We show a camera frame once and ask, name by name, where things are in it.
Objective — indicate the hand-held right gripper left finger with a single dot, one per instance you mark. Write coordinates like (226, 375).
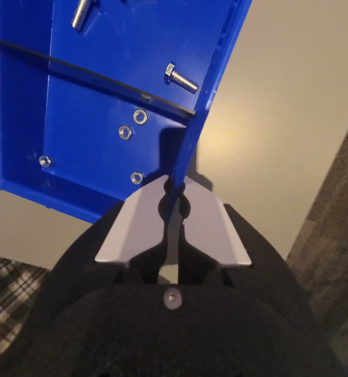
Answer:
(132, 229)

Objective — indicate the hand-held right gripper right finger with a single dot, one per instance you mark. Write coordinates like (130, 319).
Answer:
(215, 232)

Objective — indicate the blue parts bin with divider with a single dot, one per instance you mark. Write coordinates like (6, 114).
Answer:
(103, 147)

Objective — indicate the person's plaid shirt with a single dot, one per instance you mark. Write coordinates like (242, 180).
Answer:
(3, 294)

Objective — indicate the silver hex bolt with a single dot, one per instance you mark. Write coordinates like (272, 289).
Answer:
(182, 80)
(80, 17)

